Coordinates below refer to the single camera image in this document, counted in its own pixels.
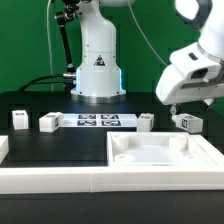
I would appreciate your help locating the white square table top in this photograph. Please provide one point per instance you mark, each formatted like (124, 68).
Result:
(155, 149)

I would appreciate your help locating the white sheet with markers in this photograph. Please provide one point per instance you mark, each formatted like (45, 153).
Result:
(99, 120)

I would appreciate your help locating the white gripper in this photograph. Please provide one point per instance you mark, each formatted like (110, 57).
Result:
(193, 75)

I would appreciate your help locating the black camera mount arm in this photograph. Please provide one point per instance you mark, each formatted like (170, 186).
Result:
(62, 18)

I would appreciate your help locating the white right fence wall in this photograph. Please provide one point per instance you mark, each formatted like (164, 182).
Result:
(210, 150)

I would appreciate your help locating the white fence wall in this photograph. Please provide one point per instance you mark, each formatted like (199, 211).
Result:
(4, 147)
(109, 179)
(210, 150)

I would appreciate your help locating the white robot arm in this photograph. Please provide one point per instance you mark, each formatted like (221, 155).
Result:
(98, 78)

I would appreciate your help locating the white left fence wall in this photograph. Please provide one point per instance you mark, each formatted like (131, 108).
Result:
(4, 147)

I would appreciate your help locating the white front fence wall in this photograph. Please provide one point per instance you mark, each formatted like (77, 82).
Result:
(109, 179)

